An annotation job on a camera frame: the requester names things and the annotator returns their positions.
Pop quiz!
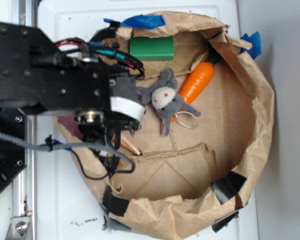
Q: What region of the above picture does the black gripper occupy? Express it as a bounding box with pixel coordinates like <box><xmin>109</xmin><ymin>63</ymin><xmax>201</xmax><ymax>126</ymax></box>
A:
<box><xmin>74</xmin><ymin>76</ymin><xmax>145</xmax><ymax>175</ymax></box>

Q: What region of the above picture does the tan spiral sea shell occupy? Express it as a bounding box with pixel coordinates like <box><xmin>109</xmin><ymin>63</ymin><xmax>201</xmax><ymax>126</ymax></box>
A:
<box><xmin>111</xmin><ymin>131</ymin><xmax>143</xmax><ymax>156</ymax></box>

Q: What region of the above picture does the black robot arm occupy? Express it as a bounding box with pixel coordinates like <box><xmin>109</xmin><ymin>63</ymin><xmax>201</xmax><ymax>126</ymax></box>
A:
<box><xmin>0</xmin><ymin>22</ymin><xmax>145</xmax><ymax>174</ymax></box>

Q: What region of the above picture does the grey plush mouse toy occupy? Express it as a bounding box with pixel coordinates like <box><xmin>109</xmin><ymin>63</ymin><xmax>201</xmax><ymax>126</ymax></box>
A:
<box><xmin>137</xmin><ymin>68</ymin><xmax>201</xmax><ymax>136</ymax></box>

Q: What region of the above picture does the white elastic loop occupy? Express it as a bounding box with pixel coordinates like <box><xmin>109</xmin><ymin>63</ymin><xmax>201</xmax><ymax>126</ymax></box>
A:
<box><xmin>175</xmin><ymin>111</ymin><xmax>199</xmax><ymax>129</ymax></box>

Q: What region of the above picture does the black tape lower left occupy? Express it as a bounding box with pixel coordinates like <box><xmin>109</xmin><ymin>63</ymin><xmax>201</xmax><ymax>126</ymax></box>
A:
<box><xmin>102</xmin><ymin>186</ymin><xmax>130</xmax><ymax>217</ymax></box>

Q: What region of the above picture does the black tape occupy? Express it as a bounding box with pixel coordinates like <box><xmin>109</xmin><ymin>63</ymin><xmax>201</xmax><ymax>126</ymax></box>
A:
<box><xmin>210</xmin><ymin>171</ymin><xmax>247</xmax><ymax>205</ymax></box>
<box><xmin>102</xmin><ymin>186</ymin><xmax>130</xmax><ymax>217</ymax></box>
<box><xmin>89</xmin><ymin>21</ymin><xmax>121</xmax><ymax>42</ymax></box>

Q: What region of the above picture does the white plastic tray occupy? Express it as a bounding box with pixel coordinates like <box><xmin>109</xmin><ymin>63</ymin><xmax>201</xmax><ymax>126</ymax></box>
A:
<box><xmin>35</xmin><ymin>0</ymin><xmax>260</xmax><ymax>240</ymax></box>

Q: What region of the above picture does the green rectangular block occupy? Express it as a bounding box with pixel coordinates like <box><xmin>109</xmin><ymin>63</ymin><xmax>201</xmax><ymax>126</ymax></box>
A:
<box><xmin>129</xmin><ymin>37</ymin><xmax>175</xmax><ymax>61</ymax></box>

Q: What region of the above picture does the black tape upper left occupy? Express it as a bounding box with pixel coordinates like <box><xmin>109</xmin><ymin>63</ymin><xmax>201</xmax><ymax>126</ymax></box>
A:
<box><xmin>89</xmin><ymin>21</ymin><xmax>121</xmax><ymax>42</ymax></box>

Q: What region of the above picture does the brown paper bag tray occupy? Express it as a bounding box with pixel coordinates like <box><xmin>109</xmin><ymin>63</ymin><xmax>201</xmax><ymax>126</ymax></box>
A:
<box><xmin>75</xmin><ymin>11</ymin><xmax>275</xmax><ymax>240</ymax></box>

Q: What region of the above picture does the orange plastic carrot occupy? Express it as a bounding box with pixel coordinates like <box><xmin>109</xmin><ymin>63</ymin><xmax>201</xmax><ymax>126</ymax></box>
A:
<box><xmin>170</xmin><ymin>53</ymin><xmax>222</xmax><ymax>122</ymax></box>

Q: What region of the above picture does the blue tape top strip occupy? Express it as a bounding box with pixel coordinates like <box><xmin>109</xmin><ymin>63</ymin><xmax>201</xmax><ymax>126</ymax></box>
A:
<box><xmin>103</xmin><ymin>14</ymin><xmax>166</xmax><ymax>30</ymax></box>

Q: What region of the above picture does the blue tape strip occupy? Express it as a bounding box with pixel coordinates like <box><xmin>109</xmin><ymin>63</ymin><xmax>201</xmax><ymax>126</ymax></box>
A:
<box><xmin>240</xmin><ymin>31</ymin><xmax>262</xmax><ymax>60</ymax></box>
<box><xmin>103</xmin><ymin>14</ymin><xmax>166</xmax><ymax>30</ymax></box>

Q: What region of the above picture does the black tape lower right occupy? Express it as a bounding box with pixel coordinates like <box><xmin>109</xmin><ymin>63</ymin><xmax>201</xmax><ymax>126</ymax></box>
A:
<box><xmin>210</xmin><ymin>171</ymin><xmax>247</xmax><ymax>205</ymax></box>

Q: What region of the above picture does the blue tape right strip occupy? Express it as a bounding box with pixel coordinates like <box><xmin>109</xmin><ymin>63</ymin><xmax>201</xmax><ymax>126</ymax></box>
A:
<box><xmin>240</xmin><ymin>31</ymin><xmax>262</xmax><ymax>60</ymax></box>

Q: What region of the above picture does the grey braided cable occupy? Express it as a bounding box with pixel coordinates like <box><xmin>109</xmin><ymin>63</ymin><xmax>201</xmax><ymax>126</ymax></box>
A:
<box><xmin>0</xmin><ymin>129</ymin><xmax>136</xmax><ymax>174</ymax></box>

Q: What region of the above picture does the aluminium frame rail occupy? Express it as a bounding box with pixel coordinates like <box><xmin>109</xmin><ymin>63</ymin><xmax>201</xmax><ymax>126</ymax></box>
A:
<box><xmin>12</xmin><ymin>0</ymin><xmax>39</xmax><ymax>240</ymax></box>

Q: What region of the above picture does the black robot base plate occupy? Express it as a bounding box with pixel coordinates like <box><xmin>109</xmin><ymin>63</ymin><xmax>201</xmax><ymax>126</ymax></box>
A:
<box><xmin>0</xmin><ymin>108</ymin><xmax>26</xmax><ymax>194</ymax></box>

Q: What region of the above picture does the metal corner bracket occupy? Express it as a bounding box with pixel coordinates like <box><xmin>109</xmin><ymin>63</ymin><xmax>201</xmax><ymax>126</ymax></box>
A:
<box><xmin>5</xmin><ymin>216</ymin><xmax>33</xmax><ymax>240</ymax></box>

